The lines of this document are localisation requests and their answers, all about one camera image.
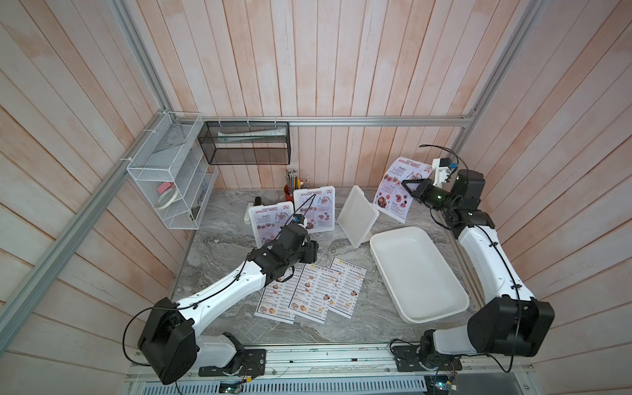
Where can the black mesh basket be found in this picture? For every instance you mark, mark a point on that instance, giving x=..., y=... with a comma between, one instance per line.
x=246, y=143

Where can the white plastic tray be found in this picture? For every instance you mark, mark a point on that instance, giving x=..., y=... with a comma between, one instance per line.
x=422, y=285

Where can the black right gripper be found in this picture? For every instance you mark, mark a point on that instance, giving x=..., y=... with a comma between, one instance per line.
x=425, y=188

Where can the dim sum inn menu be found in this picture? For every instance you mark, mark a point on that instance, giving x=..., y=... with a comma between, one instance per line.
x=276, y=297
x=314, y=293
x=346, y=288

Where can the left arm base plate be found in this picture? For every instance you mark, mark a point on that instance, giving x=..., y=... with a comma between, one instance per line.
x=247, y=363

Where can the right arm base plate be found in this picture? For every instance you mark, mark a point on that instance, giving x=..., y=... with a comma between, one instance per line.
x=415, y=358

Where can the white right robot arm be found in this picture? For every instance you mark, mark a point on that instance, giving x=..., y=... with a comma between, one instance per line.
x=512, y=322

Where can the pencils and pens bundle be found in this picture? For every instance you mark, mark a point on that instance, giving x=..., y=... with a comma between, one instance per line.
x=293, y=181

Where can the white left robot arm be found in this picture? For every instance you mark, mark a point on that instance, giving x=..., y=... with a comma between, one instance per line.
x=172, y=340

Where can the red metal pen cup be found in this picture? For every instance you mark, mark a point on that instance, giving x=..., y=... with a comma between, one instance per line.
x=288, y=194

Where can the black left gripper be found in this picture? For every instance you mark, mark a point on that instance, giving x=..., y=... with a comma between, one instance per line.
x=311, y=250

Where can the aluminium front rail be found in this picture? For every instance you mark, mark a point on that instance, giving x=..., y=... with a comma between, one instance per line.
x=348, y=369

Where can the Dim Sum Inn menu front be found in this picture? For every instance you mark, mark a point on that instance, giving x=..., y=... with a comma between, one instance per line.
x=346, y=288

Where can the white tape roll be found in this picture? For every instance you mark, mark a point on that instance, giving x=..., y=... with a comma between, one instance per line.
x=167, y=198

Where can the white wire mesh shelf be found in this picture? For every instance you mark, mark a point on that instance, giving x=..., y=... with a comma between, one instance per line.
x=170, y=152

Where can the white menu holder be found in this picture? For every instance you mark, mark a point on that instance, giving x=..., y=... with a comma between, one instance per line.
x=357, y=217
x=315, y=210
x=269, y=222

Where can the special menu sheet top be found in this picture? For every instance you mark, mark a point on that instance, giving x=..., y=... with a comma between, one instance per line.
x=266, y=219

